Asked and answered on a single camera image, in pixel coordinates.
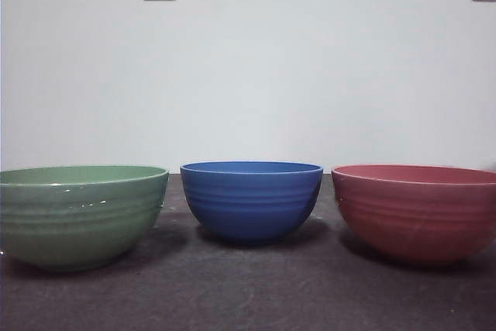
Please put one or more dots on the blue ribbed bowl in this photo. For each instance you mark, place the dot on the blue ribbed bowl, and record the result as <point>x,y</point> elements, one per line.
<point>251,207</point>

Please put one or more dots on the green ribbed bowl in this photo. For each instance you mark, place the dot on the green ribbed bowl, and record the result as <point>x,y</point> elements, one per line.
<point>77,218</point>

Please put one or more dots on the red ribbed bowl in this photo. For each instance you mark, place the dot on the red ribbed bowl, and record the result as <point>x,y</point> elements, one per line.
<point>418,214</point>

